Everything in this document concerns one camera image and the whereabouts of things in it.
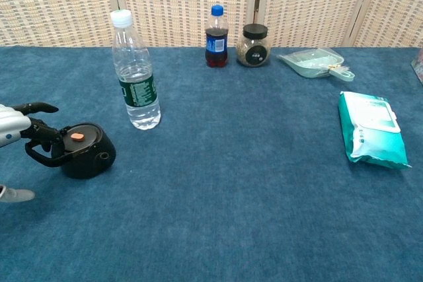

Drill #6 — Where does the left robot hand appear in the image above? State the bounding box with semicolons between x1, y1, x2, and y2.
0;102;63;203

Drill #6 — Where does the black kettle with handle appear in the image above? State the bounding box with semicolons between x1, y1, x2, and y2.
24;122;117;180

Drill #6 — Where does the clear water bottle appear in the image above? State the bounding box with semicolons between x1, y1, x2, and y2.
110;9;162;131

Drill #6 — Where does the small cola bottle blue cap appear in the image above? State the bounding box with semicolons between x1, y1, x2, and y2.
204;5;229;69

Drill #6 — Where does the woven folding screen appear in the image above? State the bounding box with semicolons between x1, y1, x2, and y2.
0;0;423;49

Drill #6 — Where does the blue table cloth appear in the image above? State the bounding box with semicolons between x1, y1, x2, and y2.
0;45;423;282

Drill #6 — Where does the glass jar with black lid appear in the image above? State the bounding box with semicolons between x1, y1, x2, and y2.
235;23;271;68

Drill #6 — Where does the mint green dustpan set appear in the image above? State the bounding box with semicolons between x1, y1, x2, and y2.
276;48;356;83

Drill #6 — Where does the teal wet wipes pack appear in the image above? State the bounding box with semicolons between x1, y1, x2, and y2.
337;90;412;169

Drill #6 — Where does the colourful object at edge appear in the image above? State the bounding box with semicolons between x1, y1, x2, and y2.
410;48;423;85

